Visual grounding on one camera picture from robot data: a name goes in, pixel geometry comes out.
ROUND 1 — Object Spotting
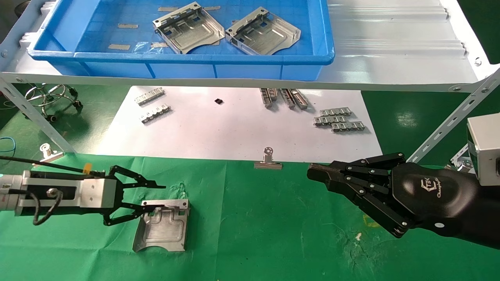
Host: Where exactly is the silver binder clip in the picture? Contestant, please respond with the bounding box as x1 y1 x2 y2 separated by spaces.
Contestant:
32 143 64 169
254 147 283 170

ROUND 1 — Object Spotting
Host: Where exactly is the silver corner bracket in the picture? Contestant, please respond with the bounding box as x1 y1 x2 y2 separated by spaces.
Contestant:
449 144 476 173

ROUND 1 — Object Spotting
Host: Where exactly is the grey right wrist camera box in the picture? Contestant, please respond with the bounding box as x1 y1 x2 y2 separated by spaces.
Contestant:
467 113 500 187

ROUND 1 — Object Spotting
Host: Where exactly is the thin blue cable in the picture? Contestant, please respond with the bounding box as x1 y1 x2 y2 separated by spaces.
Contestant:
0 136 16 154

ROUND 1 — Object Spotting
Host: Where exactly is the slotted angle shelf brace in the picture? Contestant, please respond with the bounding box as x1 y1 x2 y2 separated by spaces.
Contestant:
406 68 500 164
0 75 75 154

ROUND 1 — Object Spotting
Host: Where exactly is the chrome stool base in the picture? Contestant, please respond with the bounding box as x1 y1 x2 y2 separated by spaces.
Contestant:
23 83 83 123

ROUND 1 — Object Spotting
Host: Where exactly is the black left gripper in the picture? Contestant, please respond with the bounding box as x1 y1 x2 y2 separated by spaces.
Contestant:
16 165 167 227

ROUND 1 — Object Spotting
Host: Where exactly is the green table cloth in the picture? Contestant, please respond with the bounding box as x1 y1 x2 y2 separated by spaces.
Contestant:
0 151 500 281

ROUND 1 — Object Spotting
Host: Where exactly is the white paper sheet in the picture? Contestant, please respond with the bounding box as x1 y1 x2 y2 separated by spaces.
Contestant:
94 86 383 164

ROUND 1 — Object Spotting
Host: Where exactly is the white metal shelf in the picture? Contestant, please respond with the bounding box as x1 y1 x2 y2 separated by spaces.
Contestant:
0 0 500 93

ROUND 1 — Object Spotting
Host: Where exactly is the black looped cable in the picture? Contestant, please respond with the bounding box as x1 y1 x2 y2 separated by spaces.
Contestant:
8 189 64 227

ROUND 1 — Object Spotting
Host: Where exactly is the small metal rail strip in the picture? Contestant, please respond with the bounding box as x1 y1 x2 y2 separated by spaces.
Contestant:
279 89 309 110
259 88 279 108
140 103 172 124
319 108 352 117
134 87 165 106
331 121 366 133
313 116 346 127

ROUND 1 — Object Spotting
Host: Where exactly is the blue plastic bin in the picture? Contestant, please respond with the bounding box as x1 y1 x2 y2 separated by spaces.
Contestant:
28 0 335 81

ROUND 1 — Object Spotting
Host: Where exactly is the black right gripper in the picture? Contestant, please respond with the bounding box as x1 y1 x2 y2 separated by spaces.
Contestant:
307 152 481 238

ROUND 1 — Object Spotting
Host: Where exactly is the stamped metal bracket part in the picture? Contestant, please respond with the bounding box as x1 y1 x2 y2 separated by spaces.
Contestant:
152 2 226 55
225 6 302 55
132 199 191 253

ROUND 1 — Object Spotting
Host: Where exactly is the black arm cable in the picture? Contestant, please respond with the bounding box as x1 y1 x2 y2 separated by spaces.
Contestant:
0 155 87 173

